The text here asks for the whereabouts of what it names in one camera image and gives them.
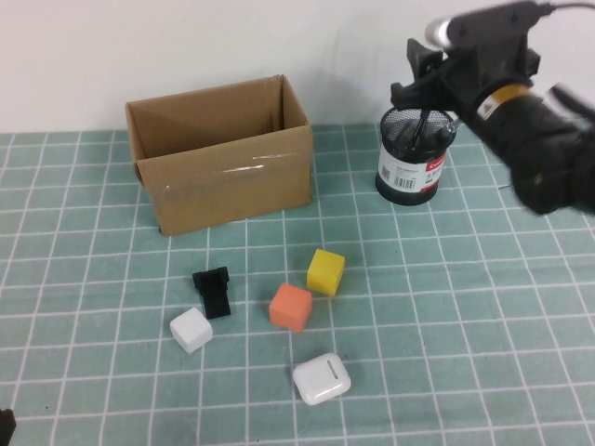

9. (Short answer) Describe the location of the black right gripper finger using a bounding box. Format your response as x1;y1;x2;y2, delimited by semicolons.
389;81;450;112
405;36;445;81

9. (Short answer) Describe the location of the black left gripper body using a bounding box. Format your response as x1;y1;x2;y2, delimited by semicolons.
0;407;18;446

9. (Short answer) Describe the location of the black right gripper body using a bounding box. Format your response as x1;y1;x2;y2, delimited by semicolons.
439;34;543;120

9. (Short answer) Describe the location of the black pen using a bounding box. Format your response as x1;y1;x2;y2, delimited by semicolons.
407;111;432;151

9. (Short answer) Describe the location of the yellow cube block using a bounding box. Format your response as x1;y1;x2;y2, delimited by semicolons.
306;248;346;297

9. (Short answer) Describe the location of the orange cube block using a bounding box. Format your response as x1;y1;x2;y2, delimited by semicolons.
269;282;313;335

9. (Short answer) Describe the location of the black mesh pen holder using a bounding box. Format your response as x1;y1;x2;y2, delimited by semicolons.
375;106;452;204

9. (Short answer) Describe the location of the white cube block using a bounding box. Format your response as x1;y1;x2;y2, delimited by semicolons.
169;307;214;355

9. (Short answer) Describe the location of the brown cardboard box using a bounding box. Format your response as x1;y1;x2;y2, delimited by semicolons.
125;73;313;237

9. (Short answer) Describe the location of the green checkered tablecloth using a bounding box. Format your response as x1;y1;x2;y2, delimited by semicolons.
0;115;595;446

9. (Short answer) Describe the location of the white earbuds case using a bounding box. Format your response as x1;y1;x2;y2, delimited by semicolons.
292;351;352;407

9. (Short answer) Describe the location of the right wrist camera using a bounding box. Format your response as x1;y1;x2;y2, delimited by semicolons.
424;0;555;50

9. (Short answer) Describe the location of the black plastic bracket part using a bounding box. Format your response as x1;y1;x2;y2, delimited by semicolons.
192;266;232;320

